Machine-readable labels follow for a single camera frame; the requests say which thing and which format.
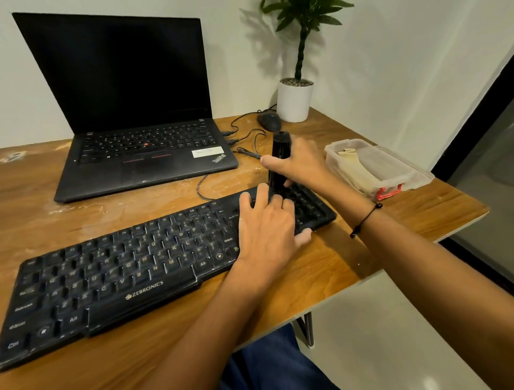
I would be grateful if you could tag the person's left forearm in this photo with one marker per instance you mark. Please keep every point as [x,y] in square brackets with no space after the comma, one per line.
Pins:
[213,325]

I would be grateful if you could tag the black handheld keyboard cleaner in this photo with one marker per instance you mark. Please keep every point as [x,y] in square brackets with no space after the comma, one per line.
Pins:
[280,146]

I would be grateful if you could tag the clear plastic container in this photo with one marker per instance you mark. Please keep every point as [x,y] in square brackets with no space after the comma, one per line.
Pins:
[345,166]

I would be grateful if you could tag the person's left hand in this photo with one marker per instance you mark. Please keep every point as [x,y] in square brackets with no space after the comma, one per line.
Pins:
[267,235]

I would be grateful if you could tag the person's right thumb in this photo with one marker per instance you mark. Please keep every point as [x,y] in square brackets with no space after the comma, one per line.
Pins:
[275,162]

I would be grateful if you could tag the black laptop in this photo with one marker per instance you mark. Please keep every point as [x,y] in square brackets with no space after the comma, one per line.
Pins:
[132,76]

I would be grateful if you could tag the person's left thumb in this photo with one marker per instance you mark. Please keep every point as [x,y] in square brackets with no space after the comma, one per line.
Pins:
[303,237]

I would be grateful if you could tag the person's right forearm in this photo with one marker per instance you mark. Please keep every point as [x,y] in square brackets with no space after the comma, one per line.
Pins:
[421,261]

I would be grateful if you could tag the person's left middle finger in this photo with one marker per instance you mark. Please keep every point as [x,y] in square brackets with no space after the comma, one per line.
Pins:
[275,205]

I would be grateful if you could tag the green plant in white pot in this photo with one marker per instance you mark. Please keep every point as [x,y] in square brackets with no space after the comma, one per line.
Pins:
[295,100]

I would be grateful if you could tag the blue jeans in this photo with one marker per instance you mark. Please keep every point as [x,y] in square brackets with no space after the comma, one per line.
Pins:
[277,361]

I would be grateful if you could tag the beige cloth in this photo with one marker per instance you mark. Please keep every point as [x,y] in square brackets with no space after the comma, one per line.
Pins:
[355,168]

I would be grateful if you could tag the dark door frame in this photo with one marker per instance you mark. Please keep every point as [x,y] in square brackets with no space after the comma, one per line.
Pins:
[478,120]

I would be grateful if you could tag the black metal table leg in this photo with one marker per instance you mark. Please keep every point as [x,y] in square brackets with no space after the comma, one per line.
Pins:
[307,329]

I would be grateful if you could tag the black computer keyboard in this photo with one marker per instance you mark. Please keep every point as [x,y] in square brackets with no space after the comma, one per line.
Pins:
[120,261]

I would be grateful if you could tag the person's left little finger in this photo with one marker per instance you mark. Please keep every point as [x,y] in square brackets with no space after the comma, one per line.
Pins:
[245,201]

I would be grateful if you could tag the black computer mouse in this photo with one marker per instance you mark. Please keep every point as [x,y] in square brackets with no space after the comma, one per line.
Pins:
[270,121]

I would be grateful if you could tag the person's right hand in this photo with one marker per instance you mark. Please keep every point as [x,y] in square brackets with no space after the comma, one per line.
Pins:
[307,166]

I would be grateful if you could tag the clear plastic container lid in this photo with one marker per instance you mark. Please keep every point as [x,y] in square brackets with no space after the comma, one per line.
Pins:
[419,176]

